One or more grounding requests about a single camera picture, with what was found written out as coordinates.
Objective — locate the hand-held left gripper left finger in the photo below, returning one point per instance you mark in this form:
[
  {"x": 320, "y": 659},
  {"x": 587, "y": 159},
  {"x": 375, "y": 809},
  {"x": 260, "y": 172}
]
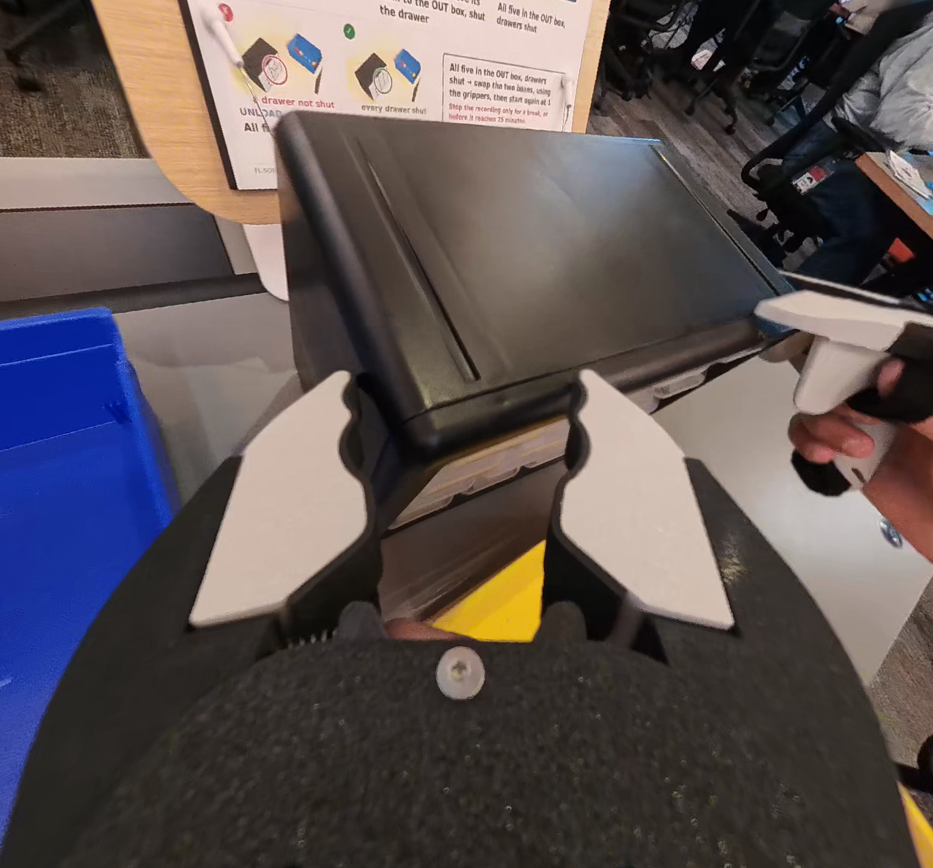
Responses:
[{"x": 291, "y": 518}]

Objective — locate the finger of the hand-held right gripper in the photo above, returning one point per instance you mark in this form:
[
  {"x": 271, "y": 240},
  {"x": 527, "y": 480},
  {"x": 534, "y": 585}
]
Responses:
[
  {"x": 783, "y": 349},
  {"x": 831, "y": 321}
]

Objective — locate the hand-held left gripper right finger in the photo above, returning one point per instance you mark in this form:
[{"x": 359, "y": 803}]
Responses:
[{"x": 641, "y": 518}]

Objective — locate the yellow plastic bin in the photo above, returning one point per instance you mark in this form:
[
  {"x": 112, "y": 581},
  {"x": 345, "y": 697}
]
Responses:
[{"x": 503, "y": 605}]

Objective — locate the blue plastic bin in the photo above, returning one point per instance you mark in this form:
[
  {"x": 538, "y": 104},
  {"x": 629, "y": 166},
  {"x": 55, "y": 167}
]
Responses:
[{"x": 58, "y": 518}]

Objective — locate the black drawer cabinet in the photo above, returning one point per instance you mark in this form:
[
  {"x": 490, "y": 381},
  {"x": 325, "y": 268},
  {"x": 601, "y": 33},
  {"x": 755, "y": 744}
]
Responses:
[{"x": 547, "y": 241}]

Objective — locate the person's right hand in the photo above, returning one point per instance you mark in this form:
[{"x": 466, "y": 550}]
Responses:
[{"x": 911, "y": 489}]

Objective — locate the brown wooden table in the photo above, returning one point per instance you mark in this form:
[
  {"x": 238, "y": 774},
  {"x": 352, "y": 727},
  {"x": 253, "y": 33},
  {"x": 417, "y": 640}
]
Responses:
[{"x": 896, "y": 190}]

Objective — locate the printed instruction sheet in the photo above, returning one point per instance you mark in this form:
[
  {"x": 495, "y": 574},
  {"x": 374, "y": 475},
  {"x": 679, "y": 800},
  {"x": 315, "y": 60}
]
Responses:
[{"x": 408, "y": 44}]

